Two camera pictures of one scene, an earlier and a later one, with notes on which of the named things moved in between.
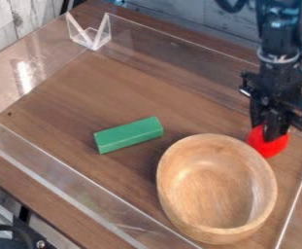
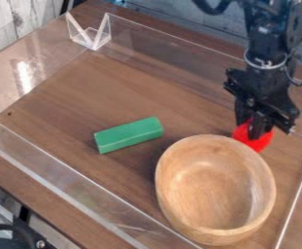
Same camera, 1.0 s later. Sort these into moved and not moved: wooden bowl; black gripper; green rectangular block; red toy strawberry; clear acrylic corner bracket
Moved: black gripper; red toy strawberry
Not moved: green rectangular block; wooden bowl; clear acrylic corner bracket
